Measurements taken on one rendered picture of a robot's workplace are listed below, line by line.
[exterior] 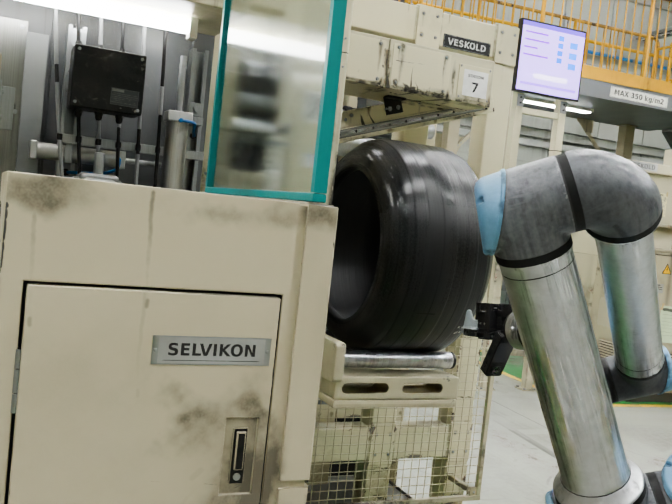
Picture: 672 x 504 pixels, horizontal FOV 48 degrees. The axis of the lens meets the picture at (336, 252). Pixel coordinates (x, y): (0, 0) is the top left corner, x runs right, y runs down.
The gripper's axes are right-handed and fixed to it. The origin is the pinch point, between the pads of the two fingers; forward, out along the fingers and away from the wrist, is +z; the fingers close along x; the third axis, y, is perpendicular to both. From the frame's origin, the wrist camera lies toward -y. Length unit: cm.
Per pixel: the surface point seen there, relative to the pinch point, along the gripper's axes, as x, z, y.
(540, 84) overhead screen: -271, 308, 178
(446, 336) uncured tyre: -3.2, 13.2, -1.9
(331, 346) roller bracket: 27.1, 17.1, -5.5
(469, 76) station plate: -26, 42, 77
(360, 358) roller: 18.3, 18.4, -8.4
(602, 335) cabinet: -368, 335, -14
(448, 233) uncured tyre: 4.7, 2.3, 23.3
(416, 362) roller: 2.1, 18.5, -9.1
